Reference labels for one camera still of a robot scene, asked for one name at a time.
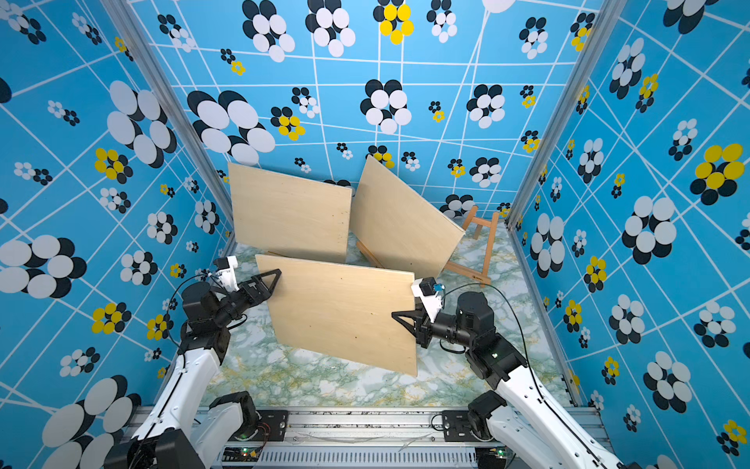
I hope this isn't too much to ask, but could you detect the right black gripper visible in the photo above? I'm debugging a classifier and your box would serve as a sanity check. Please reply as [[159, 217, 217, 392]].
[[395, 303, 478, 352]]

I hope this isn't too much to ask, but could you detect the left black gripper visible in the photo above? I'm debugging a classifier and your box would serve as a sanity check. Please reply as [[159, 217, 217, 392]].
[[215, 270, 281, 329]]

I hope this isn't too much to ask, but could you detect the plywood board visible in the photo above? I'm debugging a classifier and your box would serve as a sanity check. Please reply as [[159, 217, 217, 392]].
[[229, 163, 353, 263], [350, 156, 465, 277], [256, 254, 417, 376]]

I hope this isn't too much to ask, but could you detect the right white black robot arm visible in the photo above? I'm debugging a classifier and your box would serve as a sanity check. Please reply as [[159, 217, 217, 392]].
[[392, 286, 628, 468]]

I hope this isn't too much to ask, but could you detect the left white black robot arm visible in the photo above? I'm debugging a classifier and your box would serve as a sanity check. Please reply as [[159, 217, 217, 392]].
[[104, 267, 282, 468]]

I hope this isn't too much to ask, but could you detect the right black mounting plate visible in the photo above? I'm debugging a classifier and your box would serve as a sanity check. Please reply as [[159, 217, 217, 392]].
[[441, 410, 486, 443]]

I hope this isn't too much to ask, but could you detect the black mounting plate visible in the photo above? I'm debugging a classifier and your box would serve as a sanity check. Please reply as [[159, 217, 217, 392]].
[[230, 410, 290, 443], [441, 410, 486, 443]]

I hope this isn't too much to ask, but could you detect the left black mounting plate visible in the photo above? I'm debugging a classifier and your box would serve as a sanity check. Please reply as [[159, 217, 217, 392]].
[[230, 410, 290, 443]]

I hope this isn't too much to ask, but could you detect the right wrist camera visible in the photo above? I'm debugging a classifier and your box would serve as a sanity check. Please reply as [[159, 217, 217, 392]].
[[411, 277, 445, 322]]

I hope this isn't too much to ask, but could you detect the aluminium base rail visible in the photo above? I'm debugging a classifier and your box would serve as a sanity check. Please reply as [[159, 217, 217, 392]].
[[107, 405, 622, 469]]

